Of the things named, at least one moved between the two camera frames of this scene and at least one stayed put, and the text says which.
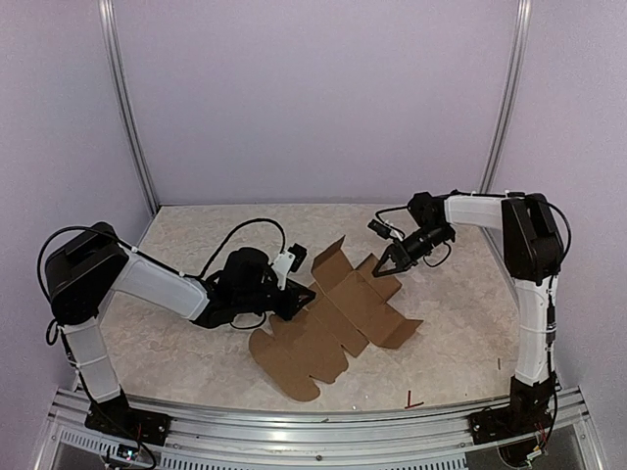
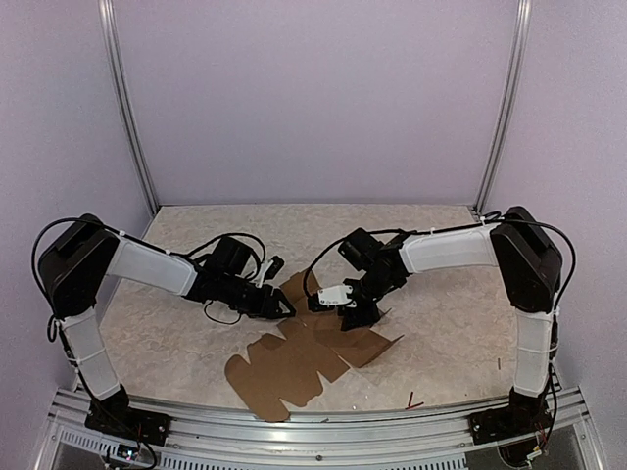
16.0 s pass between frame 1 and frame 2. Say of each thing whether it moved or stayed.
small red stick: stayed
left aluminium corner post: stayed
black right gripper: moved
